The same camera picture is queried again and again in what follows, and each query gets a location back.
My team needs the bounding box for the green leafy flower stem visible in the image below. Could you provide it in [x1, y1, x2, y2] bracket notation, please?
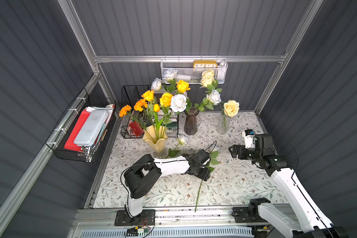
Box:
[194, 150, 219, 212]

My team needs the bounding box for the white rose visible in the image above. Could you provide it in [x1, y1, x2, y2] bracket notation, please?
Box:
[194, 88, 222, 112]
[168, 135, 189, 158]
[162, 68, 178, 91]
[150, 78, 162, 91]
[170, 94, 192, 113]

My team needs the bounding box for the cream rose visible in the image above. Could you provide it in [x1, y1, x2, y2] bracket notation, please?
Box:
[202, 68, 214, 80]
[200, 77, 222, 94]
[223, 100, 240, 117]

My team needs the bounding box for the small orange rosebud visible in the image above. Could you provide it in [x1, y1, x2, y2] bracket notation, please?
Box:
[153, 104, 161, 140]

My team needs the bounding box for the orange rose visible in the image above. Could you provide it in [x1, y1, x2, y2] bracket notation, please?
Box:
[177, 80, 190, 94]
[159, 92, 175, 137]
[141, 89, 160, 131]

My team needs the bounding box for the red leather wallet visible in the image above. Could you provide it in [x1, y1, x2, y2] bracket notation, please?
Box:
[127, 120, 144, 138]

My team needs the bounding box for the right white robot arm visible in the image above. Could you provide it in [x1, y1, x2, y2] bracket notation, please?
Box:
[229, 130, 349, 238]

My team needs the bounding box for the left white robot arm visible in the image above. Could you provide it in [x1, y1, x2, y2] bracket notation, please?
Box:
[120, 149, 211, 218]

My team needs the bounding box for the purple ribbed glass vase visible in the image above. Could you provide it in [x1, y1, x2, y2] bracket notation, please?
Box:
[184, 108, 199, 135]

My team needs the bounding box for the floral patterned table mat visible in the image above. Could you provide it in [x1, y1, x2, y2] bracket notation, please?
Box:
[92, 111, 287, 208]

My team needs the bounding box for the clear glass vase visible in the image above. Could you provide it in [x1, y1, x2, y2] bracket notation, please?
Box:
[216, 112, 232, 134]

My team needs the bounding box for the yellow wavy glass vase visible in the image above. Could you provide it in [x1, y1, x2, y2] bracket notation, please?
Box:
[142, 126, 168, 159]

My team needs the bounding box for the light blue flat case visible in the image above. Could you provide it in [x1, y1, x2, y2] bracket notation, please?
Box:
[74, 108, 108, 147]

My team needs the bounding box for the red folder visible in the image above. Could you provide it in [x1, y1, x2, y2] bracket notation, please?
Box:
[63, 109, 90, 151]

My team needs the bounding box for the white wire hanging basket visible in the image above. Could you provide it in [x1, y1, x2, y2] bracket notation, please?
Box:
[160, 58, 229, 85]

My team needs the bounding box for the black wire desk organizer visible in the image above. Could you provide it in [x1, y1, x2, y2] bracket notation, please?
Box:
[121, 85, 179, 139]

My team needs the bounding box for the black wire side basket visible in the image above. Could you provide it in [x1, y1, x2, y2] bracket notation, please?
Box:
[46, 89, 117, 163]

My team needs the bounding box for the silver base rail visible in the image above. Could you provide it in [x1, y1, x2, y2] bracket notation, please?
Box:
[68, 203, 301, 238]

